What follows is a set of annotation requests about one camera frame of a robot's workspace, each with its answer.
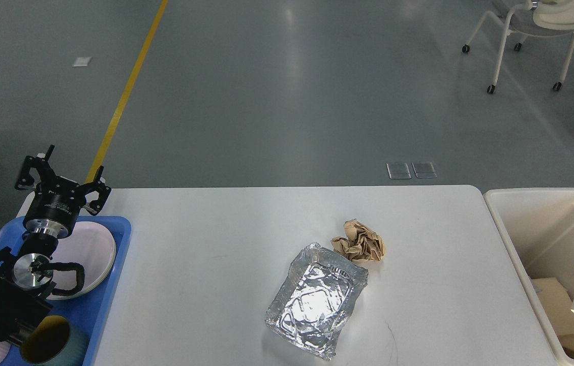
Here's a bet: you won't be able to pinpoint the large foil tray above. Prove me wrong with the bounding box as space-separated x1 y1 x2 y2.
264 242 370 361

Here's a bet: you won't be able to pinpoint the dark teal mug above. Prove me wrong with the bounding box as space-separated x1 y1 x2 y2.
19 315 89 365

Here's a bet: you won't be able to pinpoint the brown paper bag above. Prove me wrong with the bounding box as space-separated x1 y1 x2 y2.
531 278 574 358

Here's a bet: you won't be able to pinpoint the floor outlet plates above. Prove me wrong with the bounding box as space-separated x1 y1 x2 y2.
386 161 438 180

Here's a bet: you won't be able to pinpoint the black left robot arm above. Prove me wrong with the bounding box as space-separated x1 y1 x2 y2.
0 145 111 347

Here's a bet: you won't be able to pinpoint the pink plate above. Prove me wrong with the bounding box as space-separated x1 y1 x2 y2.
47 222 116 300

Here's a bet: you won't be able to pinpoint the white paper on floor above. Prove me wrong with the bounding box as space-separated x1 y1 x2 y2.
72 56 92 68

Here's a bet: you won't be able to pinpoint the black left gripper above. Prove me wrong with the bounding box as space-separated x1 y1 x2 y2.
14 144 111 239

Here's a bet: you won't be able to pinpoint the blue plastic tray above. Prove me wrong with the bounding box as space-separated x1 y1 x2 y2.
0 216 132 365

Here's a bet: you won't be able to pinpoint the white chair right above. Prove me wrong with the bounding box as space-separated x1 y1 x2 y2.
461 1 574 95

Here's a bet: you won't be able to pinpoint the brown paper ball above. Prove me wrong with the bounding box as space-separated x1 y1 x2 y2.
329 219 386 265

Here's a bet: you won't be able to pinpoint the beige plastic bin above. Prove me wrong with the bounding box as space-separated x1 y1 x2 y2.
484 188 574 365

